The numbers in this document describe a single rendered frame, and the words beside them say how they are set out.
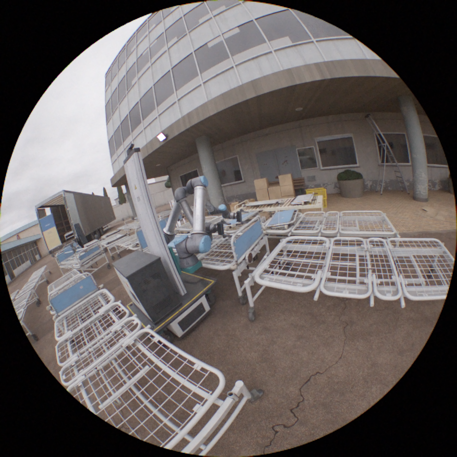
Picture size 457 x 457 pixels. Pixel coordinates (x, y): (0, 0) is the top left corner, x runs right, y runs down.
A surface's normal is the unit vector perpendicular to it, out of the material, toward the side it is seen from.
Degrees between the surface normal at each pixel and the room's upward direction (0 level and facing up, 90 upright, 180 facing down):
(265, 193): 90
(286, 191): 90
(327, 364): 0
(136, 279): 90
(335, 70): 90
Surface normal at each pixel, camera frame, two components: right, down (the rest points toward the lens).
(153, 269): 0.78, 0.00
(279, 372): -0.23, -0.93
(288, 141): -0.51, 0.36
